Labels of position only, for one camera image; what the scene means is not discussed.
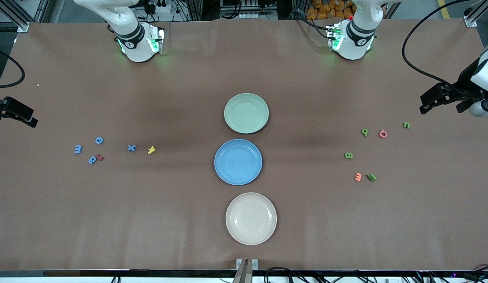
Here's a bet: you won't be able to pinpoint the bag of orange fruit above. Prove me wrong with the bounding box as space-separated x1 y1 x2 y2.
306 0 356 21

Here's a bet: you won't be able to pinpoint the black table edge rail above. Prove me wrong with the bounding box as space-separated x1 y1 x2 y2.
0 269 488 278

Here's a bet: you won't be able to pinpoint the aluminium frame post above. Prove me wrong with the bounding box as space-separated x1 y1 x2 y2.
0 0 31 33
463 0 488 28

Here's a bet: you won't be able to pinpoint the white power strip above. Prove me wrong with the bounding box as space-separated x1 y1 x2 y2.
144 0 173 15

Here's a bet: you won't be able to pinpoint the pale green plate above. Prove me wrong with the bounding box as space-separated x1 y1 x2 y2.
224 93 270 134

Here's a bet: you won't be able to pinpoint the beige plate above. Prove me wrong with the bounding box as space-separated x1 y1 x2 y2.
225 192 278 246

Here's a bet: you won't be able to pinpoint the black cable bundle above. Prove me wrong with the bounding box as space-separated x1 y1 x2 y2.
263 266 488 283

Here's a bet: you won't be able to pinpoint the blue plate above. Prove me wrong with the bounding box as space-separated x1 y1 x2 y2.
214 139 263 186

